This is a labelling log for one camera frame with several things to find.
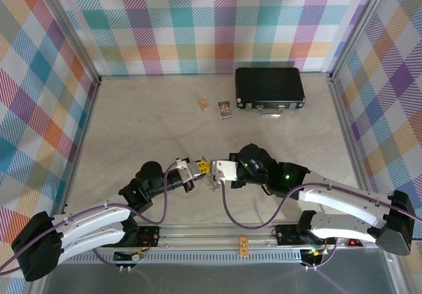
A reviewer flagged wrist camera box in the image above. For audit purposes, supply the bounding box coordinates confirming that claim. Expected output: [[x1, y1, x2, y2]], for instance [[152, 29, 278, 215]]
[[210, 158, 239, 183], [173, 157, 199, 183]]

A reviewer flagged small picture card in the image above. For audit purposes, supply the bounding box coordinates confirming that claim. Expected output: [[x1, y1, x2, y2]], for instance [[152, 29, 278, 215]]
[[216, 100, 235, 120]]

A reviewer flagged grey metal sheet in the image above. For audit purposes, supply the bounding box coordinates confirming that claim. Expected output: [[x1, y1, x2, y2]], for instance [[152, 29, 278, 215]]
[[42, 246, 402, 294]]

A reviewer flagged small black circuit board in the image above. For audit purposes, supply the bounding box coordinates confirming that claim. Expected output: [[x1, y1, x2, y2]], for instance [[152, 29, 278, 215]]
[[301, 247, 326, 266], [113, 249, 146, 264]]

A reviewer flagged clear plastic bag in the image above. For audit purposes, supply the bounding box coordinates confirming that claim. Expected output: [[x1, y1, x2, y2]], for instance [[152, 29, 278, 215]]
[[204, 174, 221, 192]]

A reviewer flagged aluminium frame post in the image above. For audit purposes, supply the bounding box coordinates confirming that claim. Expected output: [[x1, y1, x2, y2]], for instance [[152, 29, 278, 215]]
[[34, 0, 102, 87], [328, 0, 395, 82]]

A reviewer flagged black briefcase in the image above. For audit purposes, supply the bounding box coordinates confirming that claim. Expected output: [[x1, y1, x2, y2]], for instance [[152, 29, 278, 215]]
[[234, 67, 307, 119]]

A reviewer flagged aluminium side rail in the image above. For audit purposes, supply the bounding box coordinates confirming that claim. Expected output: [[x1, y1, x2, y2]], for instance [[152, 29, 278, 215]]
[[328, 76, 377, 206], [60, 78, 102, 211]]

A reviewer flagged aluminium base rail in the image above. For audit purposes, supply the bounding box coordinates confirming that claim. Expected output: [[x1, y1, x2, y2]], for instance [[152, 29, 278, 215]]
[[67, 223, 402, 264]]

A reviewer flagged red switch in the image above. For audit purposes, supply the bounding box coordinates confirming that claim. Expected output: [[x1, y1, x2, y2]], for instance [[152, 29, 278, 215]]
[[344, 237, 366, 250]]

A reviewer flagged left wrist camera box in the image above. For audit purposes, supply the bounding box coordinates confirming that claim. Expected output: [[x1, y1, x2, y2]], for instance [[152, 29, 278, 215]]
[[173, 157, 199, 183]]

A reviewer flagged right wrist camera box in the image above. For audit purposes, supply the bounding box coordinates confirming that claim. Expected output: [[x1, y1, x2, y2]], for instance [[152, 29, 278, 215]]
[[210, 158, 239, 183]]

